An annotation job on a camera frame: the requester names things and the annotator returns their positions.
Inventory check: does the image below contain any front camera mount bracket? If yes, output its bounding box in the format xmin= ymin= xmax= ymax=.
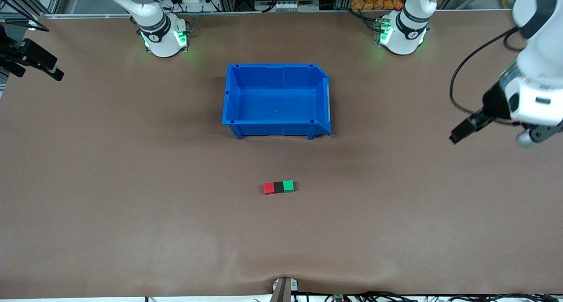
xmin=272 ymin=277 xmax=299 ymax=302

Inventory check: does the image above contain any blue plastic storage bin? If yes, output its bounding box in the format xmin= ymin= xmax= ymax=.
xmin=222 ymin=64 xmax=332 ymax=140

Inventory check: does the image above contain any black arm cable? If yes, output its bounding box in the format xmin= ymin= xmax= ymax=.
xmin=449 ymin=27 xmax=525 ymax=126

